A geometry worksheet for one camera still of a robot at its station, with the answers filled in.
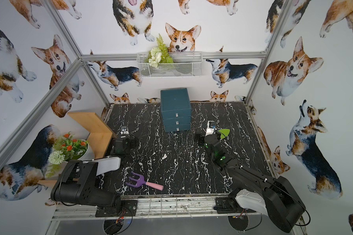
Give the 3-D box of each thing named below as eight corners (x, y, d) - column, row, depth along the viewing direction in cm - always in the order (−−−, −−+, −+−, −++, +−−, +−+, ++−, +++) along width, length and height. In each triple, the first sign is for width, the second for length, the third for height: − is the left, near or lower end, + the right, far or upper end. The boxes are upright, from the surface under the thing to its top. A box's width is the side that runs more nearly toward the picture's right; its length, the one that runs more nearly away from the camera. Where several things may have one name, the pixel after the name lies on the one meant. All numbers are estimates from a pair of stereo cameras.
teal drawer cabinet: (162, 133, 106) (157, 112, 88) (165, 111, 120) (161, 88, 102) (190, 133, 106) (191, 111, 88) (190, 111, 120) (190, 88, 102)
